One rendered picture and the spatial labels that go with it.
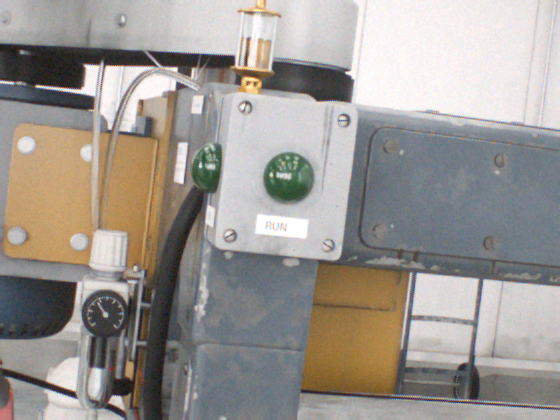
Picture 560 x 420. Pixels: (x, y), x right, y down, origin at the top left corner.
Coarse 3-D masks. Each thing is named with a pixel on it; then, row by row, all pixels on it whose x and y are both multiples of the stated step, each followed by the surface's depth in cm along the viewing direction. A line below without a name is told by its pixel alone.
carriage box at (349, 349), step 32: (160, 96) 108; (160, 128) 104; (320, 320) 100; (352, 320) 101; (384, 320) 102; (320, 352) 101; (352, 352) 101; (384, 352) 102; (320, 384) 101; (352, 384) 101; (384, 384) 102
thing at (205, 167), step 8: (208, 144) 65; (216, 144) 65; (200, 152) 64; (208, 152) 64; (216, 152) 64; (192, 160) 65; (200, 160) 64; (208, 160) 64; (216, 160) 64; (192, 168) 64; (200, 168) 64; (208, 168) 64; (216, 168) 64; (192, 176) 65; (200, 176) 64; (208, 176) 64; (216, 176) 64; (200, 184) 64; (208, 184) 64; (216, 184) 64; (208, 192) 65
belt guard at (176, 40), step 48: (0, 0) 101; (48, 0) 97; (96, 0) 93; (144, 0) 89; (192, 0) 86; (240, 0) 83; (288, 0) 80; (336, 0) 81; (0, 48) 119; (48, 48) 116; (96, 48) 108; (144, 48) 89; (192, 48) 85; (288, 48) 80; (336, 48) 81
